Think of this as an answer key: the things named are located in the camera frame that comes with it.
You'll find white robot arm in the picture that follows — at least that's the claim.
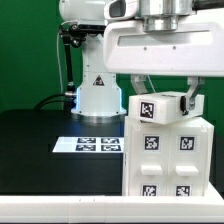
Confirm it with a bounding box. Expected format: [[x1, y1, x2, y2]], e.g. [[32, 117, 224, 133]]
[[59, 0, 224, 124]]

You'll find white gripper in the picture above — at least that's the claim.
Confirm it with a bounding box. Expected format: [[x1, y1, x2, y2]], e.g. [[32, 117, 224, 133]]
[[103, 16, 224, 116]]

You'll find black cable bundle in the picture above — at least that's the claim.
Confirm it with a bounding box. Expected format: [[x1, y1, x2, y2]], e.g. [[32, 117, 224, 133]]
[[32, 93, 78, 111]]

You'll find white base tag plate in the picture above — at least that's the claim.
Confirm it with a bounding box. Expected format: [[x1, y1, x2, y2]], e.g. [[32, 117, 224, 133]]
[[53, 137, 124, 153]]

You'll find white cabinet body box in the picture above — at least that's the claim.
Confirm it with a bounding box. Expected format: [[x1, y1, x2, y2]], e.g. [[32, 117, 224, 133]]
[[122, 117, 214, 196]]

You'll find white cabinet door panel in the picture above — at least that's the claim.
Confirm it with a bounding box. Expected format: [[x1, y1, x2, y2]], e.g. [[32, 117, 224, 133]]
[[129, 131, 168, 197], [167, 131, 207, 197]]

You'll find white cabinet top block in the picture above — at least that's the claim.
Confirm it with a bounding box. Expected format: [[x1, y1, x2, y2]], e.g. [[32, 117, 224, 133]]
[[128, 91, 204, 125]]

